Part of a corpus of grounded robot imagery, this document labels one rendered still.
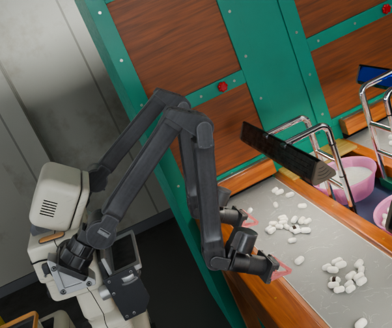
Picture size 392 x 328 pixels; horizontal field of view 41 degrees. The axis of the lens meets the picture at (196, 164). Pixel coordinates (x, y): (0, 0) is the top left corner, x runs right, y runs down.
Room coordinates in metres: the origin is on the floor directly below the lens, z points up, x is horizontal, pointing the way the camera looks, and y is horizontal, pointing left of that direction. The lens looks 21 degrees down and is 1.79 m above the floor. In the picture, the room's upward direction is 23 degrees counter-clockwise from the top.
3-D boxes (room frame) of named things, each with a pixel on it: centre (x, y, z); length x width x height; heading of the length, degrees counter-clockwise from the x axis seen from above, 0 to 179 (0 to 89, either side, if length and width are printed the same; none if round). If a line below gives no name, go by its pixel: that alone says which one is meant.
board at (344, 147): (2.14, -0.51, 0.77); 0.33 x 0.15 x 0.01; 99
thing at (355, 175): (1.92, -0.54, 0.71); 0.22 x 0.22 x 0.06
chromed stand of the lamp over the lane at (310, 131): (1.72, -0.37, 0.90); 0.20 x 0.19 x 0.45; 9
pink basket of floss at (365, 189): (1.92, -0.54, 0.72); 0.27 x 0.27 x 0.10
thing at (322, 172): (1.71, -0.29, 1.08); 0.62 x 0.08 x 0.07; 9
